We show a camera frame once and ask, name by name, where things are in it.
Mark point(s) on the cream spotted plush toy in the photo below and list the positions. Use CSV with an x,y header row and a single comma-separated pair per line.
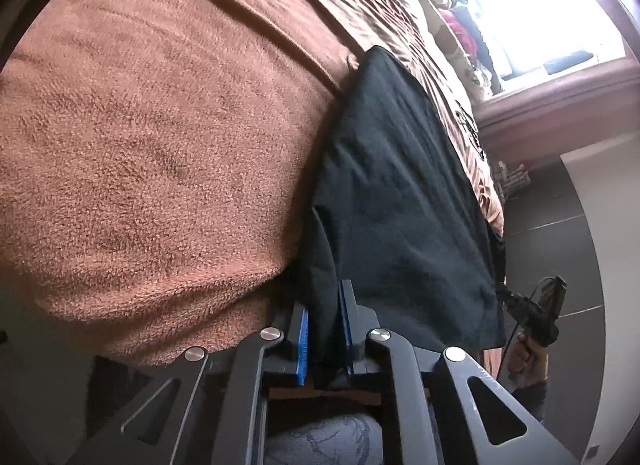
x,y
475,70

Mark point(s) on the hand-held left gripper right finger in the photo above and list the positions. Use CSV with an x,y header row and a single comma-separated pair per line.
x,y
345,317

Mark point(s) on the person's grey patterned leg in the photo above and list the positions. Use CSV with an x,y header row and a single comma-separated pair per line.
x,y
325,440

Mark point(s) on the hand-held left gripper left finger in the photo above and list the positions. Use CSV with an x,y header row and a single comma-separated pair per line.
x,y
301,345

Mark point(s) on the window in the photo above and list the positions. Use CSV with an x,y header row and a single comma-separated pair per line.
x,y
540,5

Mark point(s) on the pink window sill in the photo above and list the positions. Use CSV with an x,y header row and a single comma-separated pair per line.
x,y
550,115

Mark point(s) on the black pants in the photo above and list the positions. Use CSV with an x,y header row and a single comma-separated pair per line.
x,y
400,170

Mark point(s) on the white cabinet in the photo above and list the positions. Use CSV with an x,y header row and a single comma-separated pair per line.
x,y
615,295

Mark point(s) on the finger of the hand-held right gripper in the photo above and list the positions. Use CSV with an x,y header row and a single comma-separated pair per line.
x,y
515,302

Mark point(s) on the pink plush toy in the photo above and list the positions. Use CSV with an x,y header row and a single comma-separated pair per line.
x,y
462,25

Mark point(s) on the small striped object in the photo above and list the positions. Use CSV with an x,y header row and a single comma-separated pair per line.
x,y
510,179

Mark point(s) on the person's right hand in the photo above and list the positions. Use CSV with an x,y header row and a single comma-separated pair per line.
x,y
527,360

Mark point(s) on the brown fleece blanket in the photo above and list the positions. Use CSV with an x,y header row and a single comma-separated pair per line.
x,y
150,120

